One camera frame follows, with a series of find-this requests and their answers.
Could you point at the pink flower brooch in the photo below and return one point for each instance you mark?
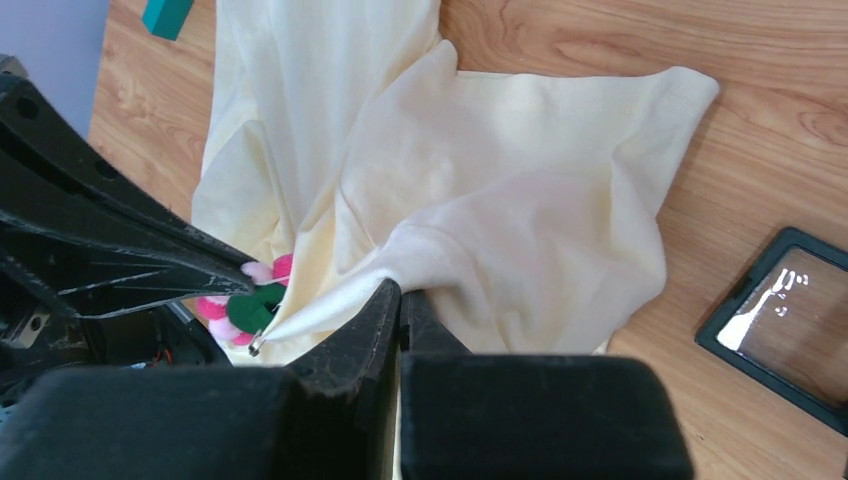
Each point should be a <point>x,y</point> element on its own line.
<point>240,319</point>

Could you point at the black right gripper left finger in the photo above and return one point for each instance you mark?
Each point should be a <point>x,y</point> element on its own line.
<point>330,414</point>

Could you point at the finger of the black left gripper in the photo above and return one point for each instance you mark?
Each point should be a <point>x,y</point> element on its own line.
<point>82,238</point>

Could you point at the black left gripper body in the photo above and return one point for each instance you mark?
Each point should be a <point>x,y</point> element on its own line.
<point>79,344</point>

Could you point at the black framed magnifier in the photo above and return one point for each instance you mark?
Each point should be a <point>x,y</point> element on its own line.
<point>784,324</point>

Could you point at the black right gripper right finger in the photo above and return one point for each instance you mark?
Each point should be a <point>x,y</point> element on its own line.
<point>510,416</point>

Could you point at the teal block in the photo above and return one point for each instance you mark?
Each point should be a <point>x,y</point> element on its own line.
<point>165,18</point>

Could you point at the cream yellow garment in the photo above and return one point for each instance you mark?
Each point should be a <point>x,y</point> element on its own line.
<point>344,134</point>

